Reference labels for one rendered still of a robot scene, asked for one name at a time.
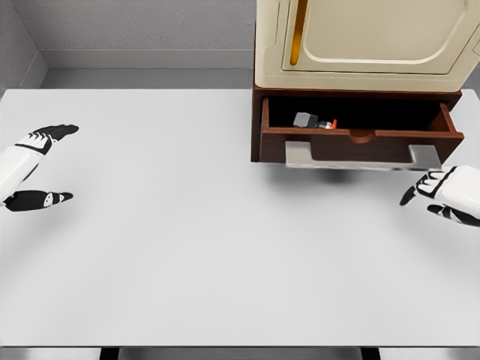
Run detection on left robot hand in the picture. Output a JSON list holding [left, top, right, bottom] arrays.
[[0, 124, 80, 213]]

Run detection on brown wooden drawer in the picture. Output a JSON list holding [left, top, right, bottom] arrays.
[[259, 96, 466, 167]]

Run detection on cream cabinet with brown base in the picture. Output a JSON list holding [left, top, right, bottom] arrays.
[[250, 0, 480, 164]]

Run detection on silver drawer handle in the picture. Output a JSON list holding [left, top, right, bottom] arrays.
[[284, 141, 443, 170]]

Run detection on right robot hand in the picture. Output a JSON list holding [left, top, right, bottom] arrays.
[[399, 165, 480, 229]]

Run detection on gold cabinet door handle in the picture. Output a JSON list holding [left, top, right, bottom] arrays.
[[289, 0, 309, 65]]

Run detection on grey switch with red tip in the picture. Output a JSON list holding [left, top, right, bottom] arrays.
[[292, 111, 338, 131]]

